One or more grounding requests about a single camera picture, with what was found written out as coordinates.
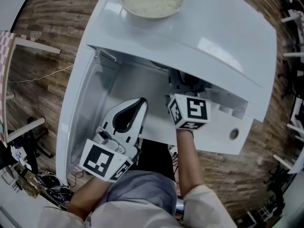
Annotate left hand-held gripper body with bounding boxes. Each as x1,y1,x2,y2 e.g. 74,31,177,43
79,127,143,183

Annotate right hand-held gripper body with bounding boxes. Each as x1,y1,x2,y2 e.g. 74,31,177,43
165,86,211,130

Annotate white microwave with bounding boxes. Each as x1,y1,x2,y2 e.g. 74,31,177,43
56,0,278,183

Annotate person's right forearm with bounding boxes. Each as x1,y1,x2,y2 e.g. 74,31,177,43
175,128,205,198

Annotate person's left forearm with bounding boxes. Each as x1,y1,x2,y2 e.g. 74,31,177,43
67,176,112,220

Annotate small white table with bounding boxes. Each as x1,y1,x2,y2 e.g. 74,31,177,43
57,0,255,156

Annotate person's black trousers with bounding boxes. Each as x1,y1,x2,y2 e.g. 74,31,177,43
137,138,178,182

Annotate person's grey shorts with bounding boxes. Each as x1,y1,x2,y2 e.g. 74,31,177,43
104,170,178,216

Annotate person's cream shirt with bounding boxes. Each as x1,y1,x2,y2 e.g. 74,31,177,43
38,184,238,228

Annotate small white gadgets pile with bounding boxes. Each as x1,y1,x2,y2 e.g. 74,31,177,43
10,145,33,171

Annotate white bowl of rice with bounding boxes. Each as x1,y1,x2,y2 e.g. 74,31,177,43
119,0,185,21

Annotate checkered cloth wooden table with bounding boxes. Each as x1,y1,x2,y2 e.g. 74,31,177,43
0,30,62,149

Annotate grey table cable grommet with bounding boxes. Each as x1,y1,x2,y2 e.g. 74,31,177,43
229,127,239,141

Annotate black cable tangle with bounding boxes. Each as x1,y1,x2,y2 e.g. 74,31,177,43
35,171,72,207

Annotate black stool frame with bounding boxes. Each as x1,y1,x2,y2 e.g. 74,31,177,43
0,117,53,175

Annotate long white floor cable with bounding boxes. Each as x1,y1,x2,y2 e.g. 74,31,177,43
7,64,75,84

